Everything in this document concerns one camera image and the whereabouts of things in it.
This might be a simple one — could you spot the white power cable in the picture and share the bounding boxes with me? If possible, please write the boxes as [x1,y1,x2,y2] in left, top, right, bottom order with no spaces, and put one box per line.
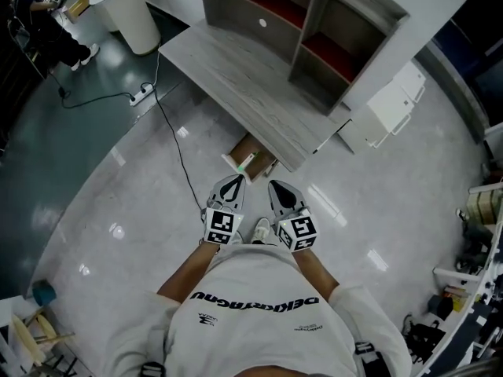
[150,50,163,88]

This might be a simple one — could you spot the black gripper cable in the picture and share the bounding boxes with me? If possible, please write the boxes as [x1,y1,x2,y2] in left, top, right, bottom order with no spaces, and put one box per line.
[150,88,207,212]

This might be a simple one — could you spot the white drawer cabinet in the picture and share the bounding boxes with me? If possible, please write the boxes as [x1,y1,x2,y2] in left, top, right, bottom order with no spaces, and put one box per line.
[366,86,413,149]
[337,117,379,155]
[392,60,427,106]

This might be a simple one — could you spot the person's white shoe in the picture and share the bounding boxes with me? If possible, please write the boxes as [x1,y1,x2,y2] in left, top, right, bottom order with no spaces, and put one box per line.
[251,217,273,245]

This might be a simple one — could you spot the person's right forearm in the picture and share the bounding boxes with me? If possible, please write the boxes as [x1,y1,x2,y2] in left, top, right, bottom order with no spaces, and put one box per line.
[292,247,341,300]

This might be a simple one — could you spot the green and white retail box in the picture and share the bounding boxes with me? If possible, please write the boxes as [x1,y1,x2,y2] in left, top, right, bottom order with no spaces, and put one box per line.
[235,152,262,173]

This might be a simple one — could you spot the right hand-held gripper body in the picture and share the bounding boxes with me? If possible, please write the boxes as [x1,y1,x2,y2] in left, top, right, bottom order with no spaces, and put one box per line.
[272,205,320,253]

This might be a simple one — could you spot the person's left forearm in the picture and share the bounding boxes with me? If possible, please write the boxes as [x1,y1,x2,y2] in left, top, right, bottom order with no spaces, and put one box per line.
[156,243,222,304]

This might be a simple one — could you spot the wooden desk drawer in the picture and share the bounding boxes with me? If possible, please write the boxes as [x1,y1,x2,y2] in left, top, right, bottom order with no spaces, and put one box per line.
[220,133,281,185]

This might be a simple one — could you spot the white curved counter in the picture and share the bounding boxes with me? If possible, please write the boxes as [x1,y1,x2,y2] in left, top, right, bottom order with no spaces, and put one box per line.
[424,210,503,377]

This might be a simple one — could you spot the small wooden box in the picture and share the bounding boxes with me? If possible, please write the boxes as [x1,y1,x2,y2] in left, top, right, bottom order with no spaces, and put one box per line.
[64,0,91,25]

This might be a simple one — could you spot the grey shelf unit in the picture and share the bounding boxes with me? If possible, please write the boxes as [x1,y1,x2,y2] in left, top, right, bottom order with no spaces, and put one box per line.
[197,0,412,118]

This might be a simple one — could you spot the wooden chair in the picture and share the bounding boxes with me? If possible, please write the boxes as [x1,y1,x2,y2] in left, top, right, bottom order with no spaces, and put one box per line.
[11,308,76,365]

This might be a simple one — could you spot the white power strip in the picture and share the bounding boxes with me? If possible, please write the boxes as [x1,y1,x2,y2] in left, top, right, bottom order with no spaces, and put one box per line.
[129,83,156,107]

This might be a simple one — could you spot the person's white printed shirt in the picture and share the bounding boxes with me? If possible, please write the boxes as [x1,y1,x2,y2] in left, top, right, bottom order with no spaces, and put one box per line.
[103,243,413,377]

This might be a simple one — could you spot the green crate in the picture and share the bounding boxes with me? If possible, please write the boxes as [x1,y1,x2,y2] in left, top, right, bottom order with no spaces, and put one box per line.
[467,190,503,225]

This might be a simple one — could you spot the black floor cable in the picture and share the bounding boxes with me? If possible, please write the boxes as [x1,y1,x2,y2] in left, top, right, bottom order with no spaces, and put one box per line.
[58,86,137,110]

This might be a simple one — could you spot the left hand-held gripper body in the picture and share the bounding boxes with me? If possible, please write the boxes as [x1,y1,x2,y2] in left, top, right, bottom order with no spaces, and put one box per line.
[200,199,245,247]

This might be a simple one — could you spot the yellow small box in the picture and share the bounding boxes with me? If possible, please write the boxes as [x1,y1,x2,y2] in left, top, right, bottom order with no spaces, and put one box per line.
[451,294,471,314]

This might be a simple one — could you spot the teal round stool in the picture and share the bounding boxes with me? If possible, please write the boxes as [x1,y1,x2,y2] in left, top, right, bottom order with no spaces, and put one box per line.
[31,278,58,308]

